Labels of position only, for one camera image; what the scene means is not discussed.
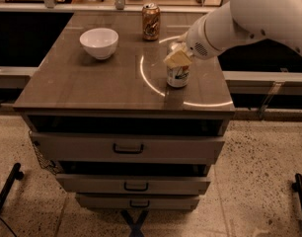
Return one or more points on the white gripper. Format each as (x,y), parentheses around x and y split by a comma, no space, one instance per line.
(197,39)

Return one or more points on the silver 7up soda can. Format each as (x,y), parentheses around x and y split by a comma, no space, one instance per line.
(177,77)

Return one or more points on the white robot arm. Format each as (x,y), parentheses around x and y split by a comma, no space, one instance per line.
(240,22)

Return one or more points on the orange brown soda can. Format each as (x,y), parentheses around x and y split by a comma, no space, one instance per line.
(150,21)

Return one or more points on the white ceramic bowl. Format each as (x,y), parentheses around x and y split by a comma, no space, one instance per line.
(100,43)

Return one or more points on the grey drawer cabinet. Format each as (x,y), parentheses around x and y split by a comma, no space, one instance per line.
(126,94)

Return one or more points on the top grey drawer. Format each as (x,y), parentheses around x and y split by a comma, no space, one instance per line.
(128,148)

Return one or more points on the grey drawer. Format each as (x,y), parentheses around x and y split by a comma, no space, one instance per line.
(136,185)
(128,148)
(96,201)

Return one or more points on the middle grey drawer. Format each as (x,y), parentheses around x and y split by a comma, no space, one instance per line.
(136,185)

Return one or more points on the bottom grey drawer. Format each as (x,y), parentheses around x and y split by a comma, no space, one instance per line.
(96,201)

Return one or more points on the blue tape cross marker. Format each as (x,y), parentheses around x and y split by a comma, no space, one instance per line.
(135,226)

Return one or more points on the black left base leg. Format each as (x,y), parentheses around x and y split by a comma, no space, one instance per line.
(15,174)

